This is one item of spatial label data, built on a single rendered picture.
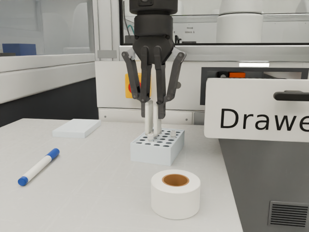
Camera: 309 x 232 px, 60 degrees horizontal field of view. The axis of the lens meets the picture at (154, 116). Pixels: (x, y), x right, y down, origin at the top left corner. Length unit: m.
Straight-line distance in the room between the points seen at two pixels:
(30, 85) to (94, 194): 0.78
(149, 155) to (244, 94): 0.21
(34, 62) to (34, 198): 0.80
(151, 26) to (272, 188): 0.65
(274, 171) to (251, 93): 0.46
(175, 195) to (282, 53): 0.58
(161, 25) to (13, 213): 0.38
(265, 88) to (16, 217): 0.43
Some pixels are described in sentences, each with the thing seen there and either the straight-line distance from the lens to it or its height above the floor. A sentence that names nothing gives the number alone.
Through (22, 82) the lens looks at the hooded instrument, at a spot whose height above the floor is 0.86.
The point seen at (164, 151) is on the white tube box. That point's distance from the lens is 0.52.
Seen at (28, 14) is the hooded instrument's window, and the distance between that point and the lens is 1.23.
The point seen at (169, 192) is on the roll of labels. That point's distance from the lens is 0.36.
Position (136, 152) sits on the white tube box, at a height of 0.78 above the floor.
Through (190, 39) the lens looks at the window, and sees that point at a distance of 0.82.
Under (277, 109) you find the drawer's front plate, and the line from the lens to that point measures 0.52.
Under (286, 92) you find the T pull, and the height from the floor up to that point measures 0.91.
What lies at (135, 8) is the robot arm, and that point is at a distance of 0.52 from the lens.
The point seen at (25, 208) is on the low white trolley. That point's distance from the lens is 0.44.
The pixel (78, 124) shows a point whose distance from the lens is 0.77.
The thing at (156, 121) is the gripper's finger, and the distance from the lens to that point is 0.54.
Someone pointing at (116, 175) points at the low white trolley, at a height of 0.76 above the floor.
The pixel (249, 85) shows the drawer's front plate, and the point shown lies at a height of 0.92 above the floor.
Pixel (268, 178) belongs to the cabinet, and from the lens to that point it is 0.92.
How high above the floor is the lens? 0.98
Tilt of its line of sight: 14 degrees down
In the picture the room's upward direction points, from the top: straight up
